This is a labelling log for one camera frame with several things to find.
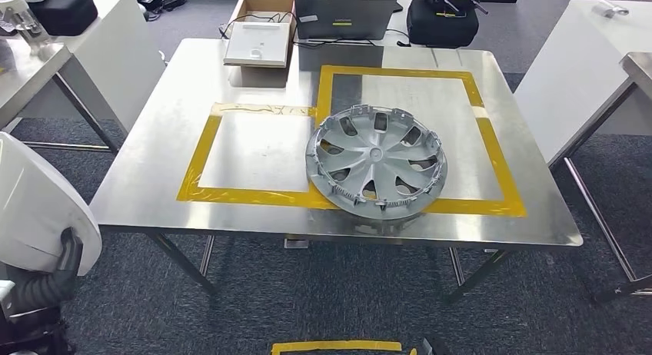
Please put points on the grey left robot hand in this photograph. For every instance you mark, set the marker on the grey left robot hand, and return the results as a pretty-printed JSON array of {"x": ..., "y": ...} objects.
[{"x": 56, "y": 289}]

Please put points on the white curved plastic part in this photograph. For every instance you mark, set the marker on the white curved plastic part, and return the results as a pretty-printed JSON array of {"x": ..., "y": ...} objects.
[{"x": 40, "y": 205}]

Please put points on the stainless steel workbench table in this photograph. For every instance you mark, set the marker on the stainless steel workbench table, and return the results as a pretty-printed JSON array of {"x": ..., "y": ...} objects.
[{"x": 163, "y": 164}]

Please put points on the small yellow tape rectangle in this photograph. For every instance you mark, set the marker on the small yellow tape rectangle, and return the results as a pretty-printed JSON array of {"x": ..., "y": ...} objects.
[{"x": 202, "y": 154}]

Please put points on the clear plastic object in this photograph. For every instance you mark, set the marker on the clear plastic object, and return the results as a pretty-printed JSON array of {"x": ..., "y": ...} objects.
[{"x": 23, "y": 22}]

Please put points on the black carrying case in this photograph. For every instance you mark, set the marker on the black carrying case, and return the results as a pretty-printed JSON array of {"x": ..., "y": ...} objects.
[
  {"x": 63, "y": 11},
  {"x": 443, "y": 29}
]

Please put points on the yellow floor tape square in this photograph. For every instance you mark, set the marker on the yellow floor tape square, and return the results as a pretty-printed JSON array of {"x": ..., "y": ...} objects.
[{"x": 331, "y": 346}]

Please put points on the white flat box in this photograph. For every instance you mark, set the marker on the white flat box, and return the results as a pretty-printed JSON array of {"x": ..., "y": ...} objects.
[{"x": 257, "y": 42}]

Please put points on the silver wheel hubcap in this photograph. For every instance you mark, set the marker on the silver wheel hubcap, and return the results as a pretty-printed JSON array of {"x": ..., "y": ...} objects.
[{"x": 377, "y": 159}]

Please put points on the brown cardboard box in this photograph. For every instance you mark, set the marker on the brown cardboard box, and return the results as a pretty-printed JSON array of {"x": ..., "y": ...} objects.
[{"x": 265, "y": 6}]

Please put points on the black robot body piece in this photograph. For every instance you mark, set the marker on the black robot body piece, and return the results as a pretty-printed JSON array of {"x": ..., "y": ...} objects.
[{"x": 432, "y": 347}]

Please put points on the grey laptop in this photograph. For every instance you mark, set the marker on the grey laptop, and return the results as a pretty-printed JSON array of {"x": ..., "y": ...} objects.
[{"x": 346, "y": 16}]

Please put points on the large yellow tape rectangle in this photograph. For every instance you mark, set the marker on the large yellow tape rectangle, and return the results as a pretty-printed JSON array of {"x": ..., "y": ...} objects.
[{"x": 496, "y": 164}]

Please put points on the small silver tool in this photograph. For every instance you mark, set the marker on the small silver tool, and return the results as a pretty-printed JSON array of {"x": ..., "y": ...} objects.
[{"x": 608, "y": 7}]

